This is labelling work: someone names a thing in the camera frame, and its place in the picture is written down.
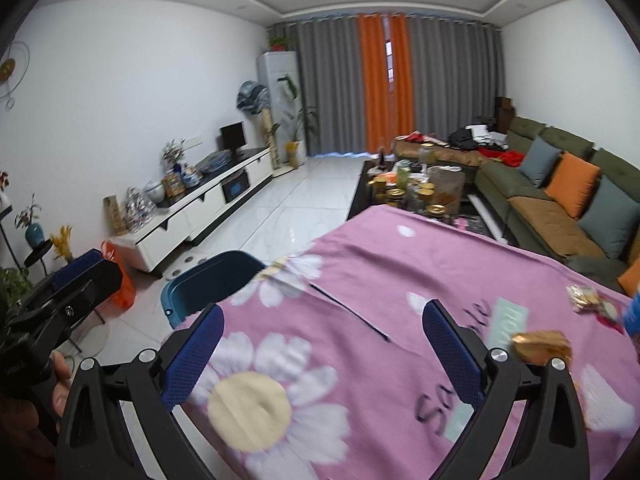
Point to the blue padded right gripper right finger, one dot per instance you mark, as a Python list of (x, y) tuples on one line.
[(551, 441)]

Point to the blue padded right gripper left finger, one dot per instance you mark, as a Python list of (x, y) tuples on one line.
[(95, 442)]

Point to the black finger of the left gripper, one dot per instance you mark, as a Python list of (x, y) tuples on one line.
[(45, 318)]

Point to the teal plastic trash bin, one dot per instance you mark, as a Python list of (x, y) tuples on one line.
[(209, 282)]

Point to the person's left hand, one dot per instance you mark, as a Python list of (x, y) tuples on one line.
[(19, 416)]

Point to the yellow dried wheat vase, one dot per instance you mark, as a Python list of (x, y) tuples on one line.
[(61, 243)]

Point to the gold foil snack bag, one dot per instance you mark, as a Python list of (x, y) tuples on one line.
[(541, 346)]

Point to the blue vase with flowers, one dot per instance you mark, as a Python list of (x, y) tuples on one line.
[(27, 219)]

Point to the clear cracker packet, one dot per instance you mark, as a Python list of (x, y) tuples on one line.
[(584, 299)]

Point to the blue cup with white lid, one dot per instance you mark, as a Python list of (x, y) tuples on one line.
[(632, 317)]

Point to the white black TV cabinet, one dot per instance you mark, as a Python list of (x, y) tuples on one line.
[(192, 216)]

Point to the white bathroom scale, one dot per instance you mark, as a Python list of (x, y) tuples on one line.
[(183, 263)]

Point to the grey-blue cushion near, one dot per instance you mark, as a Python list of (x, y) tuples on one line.
[(610, 218)]

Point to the grey-blue cushion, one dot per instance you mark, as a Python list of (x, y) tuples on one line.
[(610, 218), (539, 161)]

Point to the green sectional sofa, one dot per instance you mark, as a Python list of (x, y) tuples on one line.
[(539, 224)]

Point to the pink floral tablecloth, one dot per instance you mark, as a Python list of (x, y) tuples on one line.
[(324, 371)]

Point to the orange cushion near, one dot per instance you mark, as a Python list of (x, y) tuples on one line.
[(572, 183)]

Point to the dark coffee table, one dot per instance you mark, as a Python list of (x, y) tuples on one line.
[(468, 218)]

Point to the grey-blue cushion far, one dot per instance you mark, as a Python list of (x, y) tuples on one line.
[(539, 161)]

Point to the small black monitor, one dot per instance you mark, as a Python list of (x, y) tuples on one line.
[(232, 137)]

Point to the pile of clothes on sofa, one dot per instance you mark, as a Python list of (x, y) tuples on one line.
[(470, 146)]

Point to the tall green potted plant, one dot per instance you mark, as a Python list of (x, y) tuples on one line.
[(299, 120)]

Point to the white standing air conditioner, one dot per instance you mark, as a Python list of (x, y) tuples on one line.
[(270, 66)]

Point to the grey curtains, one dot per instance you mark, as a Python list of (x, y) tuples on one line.
[(457, 69)]

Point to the orange curtain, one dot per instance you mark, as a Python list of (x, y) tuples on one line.
[(388, 94)]

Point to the round gold wall clock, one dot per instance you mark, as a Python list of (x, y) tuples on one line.
[(14, 66)]

